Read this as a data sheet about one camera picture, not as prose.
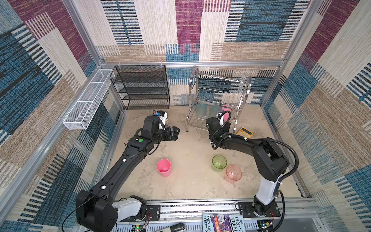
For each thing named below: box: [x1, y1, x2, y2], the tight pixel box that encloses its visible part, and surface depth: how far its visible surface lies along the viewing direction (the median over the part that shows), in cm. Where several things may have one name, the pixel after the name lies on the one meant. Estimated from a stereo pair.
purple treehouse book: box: [202, 213, 246, 232], surface depth 70 cm
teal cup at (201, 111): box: [195, 101, 208, 119], surface depth 108 cm
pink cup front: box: [156, 158, 172, 178], surface depth 83 cm
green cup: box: [211, 154, 228, 173], surface depth 86 cm
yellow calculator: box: [236, 126, 254, 139], surface depth 104 cm
